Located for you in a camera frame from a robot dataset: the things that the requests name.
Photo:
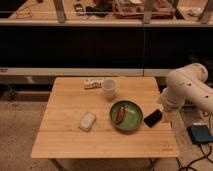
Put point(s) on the black eraser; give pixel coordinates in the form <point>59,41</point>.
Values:
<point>153,118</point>

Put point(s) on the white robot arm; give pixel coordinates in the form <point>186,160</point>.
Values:
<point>187,83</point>

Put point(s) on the translucent plastic cup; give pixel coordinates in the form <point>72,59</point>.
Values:
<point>109,88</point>

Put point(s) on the white patterned box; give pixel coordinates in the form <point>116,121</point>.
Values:
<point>93,82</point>

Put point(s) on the brown sausage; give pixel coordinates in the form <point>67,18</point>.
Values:
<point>120,115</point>

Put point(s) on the wooden table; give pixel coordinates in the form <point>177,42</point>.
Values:
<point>59,135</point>

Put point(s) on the green plate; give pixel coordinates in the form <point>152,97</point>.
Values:
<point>132,119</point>

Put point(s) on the clear plastic storage bin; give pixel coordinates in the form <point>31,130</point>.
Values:
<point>161,9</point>

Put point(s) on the black phone on shelf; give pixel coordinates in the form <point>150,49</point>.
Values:
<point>79,9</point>

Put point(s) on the blue power box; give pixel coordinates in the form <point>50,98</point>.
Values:
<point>199,134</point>

